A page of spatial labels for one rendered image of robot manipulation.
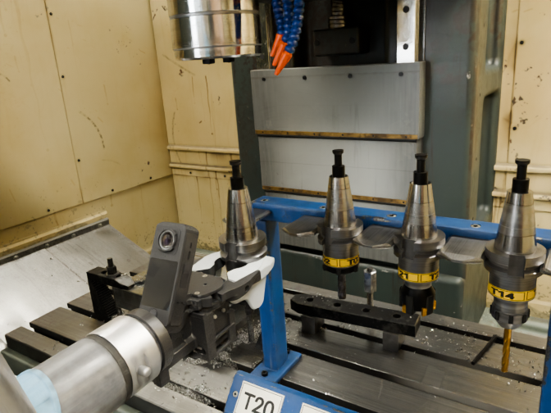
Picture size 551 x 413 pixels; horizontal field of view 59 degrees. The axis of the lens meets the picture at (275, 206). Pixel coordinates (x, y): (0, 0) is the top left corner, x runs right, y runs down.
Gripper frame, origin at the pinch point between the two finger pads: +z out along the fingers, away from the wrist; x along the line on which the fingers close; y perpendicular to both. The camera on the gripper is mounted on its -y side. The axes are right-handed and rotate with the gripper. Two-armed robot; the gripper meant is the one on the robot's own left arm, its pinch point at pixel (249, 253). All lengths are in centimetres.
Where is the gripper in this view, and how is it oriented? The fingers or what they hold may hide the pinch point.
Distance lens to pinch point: 66.6
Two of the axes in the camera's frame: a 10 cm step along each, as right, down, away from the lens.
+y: 0.7, 9.5, 3.2
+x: 8.4, 1.2, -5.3
